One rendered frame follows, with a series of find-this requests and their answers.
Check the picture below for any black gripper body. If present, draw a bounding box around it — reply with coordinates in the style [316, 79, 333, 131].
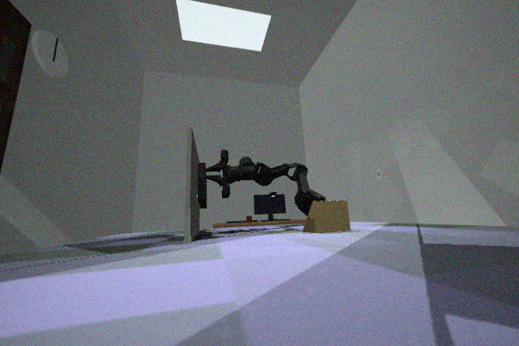
[220, 150, 244, 198]

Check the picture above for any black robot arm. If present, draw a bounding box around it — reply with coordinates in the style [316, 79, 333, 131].
[240, 156, 326, 216]

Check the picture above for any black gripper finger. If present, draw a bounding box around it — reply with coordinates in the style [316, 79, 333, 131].
[205, 175, 221, 186]
[206, 162, 221, 172]

